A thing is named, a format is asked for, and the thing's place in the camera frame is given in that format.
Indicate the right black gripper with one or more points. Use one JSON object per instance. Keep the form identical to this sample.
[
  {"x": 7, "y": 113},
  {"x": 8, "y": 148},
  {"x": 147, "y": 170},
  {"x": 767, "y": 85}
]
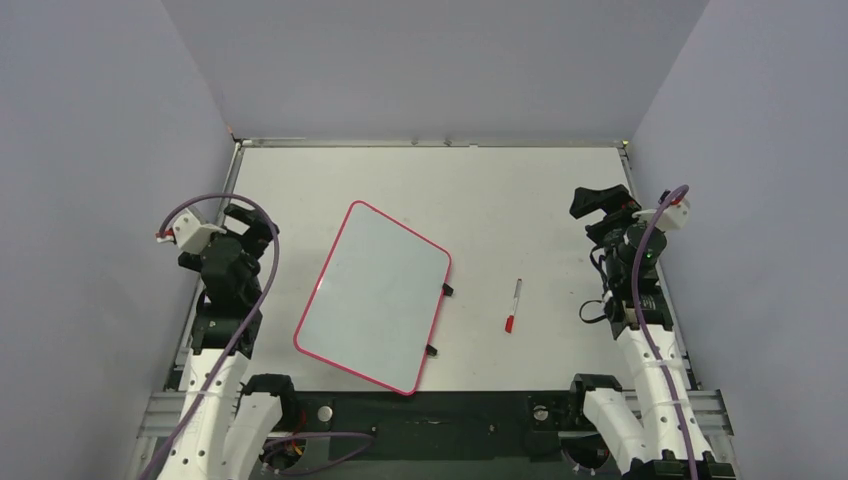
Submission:
[{"x": 607, "y": 214}]

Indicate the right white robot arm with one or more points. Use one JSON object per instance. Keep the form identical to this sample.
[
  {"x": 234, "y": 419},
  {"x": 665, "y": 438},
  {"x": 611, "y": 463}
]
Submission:
[{"x": 663, "y": 440}]

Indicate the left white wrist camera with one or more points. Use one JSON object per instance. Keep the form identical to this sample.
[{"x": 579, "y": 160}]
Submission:
[{"x": 191, "y": 232}]

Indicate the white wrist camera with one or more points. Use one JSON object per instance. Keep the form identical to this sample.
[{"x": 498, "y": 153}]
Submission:
[
  {"x": 674, "y": 216},
  {"x": 191, "y": 232}
]

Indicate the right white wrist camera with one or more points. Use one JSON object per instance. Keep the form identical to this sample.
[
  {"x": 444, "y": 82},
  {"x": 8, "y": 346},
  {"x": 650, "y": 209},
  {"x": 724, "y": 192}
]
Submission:
[{"x": 674, "y": 216}]

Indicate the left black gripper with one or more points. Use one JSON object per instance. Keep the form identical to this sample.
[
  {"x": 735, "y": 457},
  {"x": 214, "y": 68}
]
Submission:
[{"x": 258, "y": 235}]

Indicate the red capped whiteboard marker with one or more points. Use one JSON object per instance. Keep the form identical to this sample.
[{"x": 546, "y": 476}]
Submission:
[{"x": 510, "y": 319}]

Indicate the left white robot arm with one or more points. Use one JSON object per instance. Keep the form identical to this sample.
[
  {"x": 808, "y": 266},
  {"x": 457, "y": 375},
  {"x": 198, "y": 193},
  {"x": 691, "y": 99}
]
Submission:
[{"x": 226, "y": 416}]

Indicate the pink framed whiteboard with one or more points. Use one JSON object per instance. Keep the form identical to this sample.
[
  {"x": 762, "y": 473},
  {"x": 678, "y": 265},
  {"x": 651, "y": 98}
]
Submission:
[{"x": 376, "y": 301}]

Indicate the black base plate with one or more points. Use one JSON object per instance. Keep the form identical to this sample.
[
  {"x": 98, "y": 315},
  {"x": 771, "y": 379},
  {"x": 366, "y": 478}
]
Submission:
[{"x": 540, "y": 426}]

